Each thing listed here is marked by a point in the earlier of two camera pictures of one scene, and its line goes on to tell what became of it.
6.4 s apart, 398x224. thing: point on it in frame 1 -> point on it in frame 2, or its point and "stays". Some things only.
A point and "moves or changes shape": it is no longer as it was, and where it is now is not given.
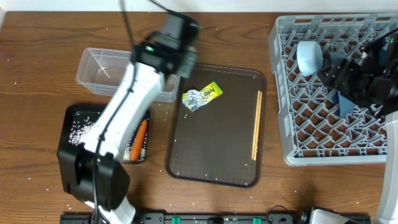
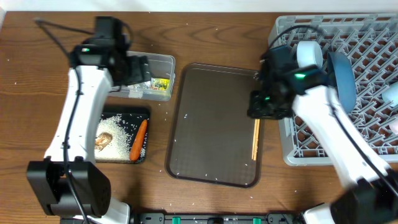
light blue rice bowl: [310, 57] stays
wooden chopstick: [255, 123] stays
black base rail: [273, 218] stays
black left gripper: [191, 56] -> [139, 75]
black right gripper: [342, 71] -> [255, 111]
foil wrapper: [193, 99] moves or changes shape
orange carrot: [136, 147] stays
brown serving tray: [214, 143] stays
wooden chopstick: [257, 126] stays
